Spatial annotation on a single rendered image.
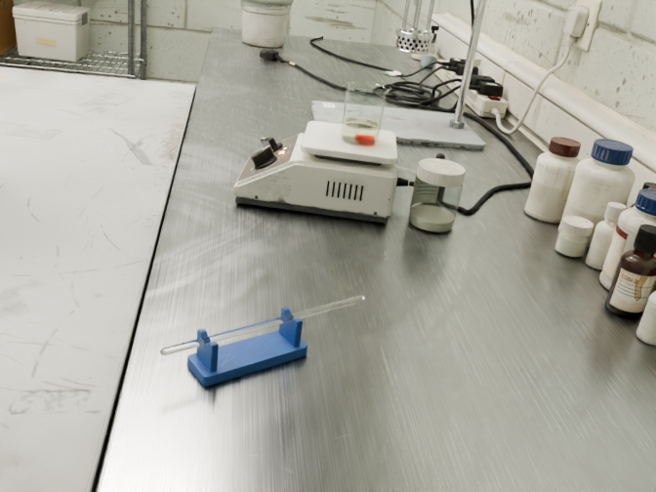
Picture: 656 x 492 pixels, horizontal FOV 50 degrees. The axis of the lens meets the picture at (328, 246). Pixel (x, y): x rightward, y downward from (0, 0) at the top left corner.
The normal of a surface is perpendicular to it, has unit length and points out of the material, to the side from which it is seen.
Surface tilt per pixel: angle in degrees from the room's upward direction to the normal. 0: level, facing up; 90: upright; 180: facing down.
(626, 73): 90
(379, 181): 90
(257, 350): 0
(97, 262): 0
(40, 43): 90
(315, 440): 0
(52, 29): 92
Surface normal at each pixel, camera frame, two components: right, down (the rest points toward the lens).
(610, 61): -0.99, -0.07
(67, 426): 0.12, -0.89
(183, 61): 0.11, 0.44
